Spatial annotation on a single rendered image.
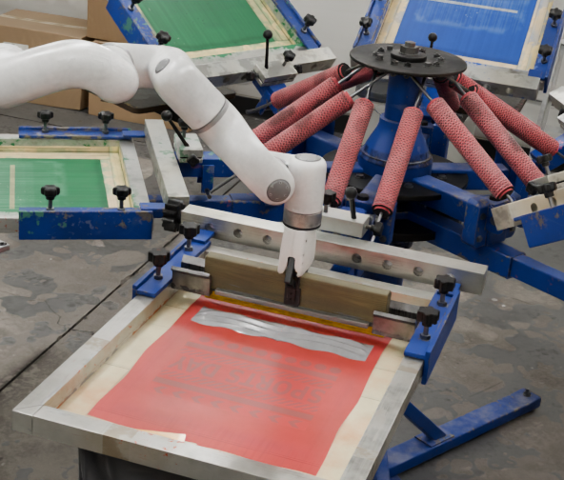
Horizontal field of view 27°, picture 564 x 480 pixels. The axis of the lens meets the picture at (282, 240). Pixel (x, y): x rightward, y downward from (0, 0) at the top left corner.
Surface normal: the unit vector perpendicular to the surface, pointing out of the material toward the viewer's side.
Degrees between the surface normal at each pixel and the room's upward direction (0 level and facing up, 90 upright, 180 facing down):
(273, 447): 0
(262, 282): 90
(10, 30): 88
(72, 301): 0
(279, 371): 0
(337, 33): 90
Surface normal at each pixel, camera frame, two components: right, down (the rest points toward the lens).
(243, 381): 0.08, -0.91
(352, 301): -0.32, 0.35
